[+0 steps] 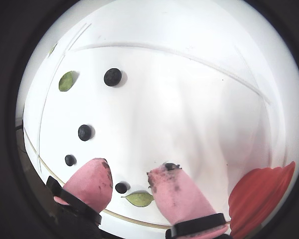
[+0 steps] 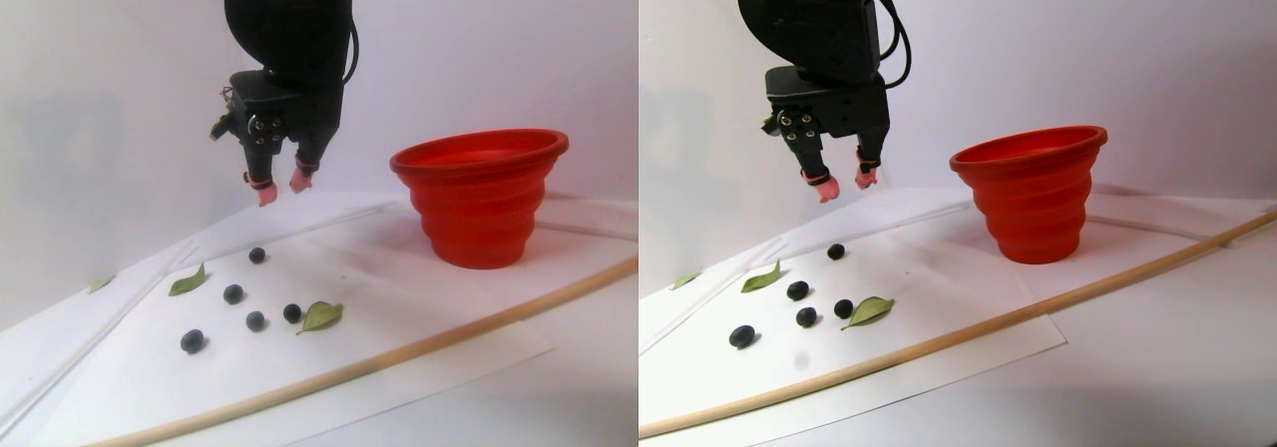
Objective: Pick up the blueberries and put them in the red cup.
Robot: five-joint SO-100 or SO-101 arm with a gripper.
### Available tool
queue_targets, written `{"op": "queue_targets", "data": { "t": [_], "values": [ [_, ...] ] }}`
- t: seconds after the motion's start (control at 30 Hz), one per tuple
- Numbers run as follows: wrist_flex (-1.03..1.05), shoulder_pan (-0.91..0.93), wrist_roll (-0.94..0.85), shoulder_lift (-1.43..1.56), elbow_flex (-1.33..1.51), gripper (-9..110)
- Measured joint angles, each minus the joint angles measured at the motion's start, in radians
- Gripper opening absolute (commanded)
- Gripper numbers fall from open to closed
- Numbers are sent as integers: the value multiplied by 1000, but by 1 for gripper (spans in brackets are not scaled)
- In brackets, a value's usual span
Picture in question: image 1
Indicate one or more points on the pink sleeved gripper finger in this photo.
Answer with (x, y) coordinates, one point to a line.
(89, 184)
(179, 196)

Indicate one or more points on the red collapsible cup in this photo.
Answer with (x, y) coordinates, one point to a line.
(259, 199)

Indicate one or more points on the dark blueberry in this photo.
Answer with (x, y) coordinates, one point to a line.
(120, 188)
(70, 160)
(84, 132)
(112, 77)

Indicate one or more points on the green leaf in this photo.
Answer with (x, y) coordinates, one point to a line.
(66, 81)
(52, 49)
(139, 199)

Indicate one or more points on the clear plastic strip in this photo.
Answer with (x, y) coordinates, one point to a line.
(129, 43)
(249, 72)

